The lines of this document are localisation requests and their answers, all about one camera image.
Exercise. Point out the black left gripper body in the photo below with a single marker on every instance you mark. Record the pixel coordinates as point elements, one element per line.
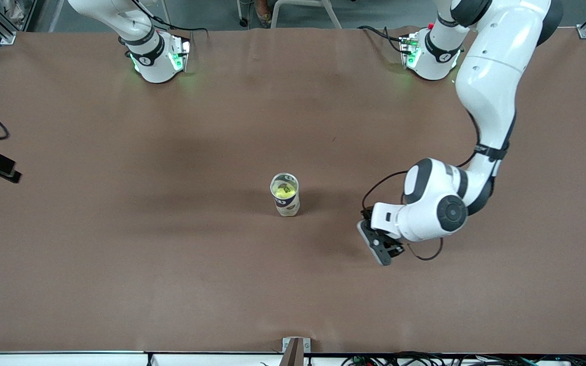
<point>393,247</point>

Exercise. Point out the clear tennis ball can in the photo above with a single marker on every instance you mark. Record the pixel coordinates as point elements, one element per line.
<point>288,206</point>

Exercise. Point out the yellow tennis ball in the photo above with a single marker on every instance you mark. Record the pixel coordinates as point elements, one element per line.
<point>284,192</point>

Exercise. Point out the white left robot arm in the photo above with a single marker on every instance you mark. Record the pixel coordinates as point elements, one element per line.
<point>491,76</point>

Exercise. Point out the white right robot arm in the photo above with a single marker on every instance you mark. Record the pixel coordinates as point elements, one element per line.
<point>155,61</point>

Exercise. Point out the brown wooden strip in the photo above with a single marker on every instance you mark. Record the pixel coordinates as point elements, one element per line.
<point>292,356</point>

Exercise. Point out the white pole with caster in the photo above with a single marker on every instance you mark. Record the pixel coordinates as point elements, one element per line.
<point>244,12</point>

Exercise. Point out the grey metal bracket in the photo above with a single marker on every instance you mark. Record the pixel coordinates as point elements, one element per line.
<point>307,344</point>

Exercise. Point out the white table edge rail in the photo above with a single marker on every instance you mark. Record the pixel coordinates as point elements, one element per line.
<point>44,360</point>

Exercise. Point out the white metal stool frame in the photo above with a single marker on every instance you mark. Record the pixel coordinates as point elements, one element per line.
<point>332,15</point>

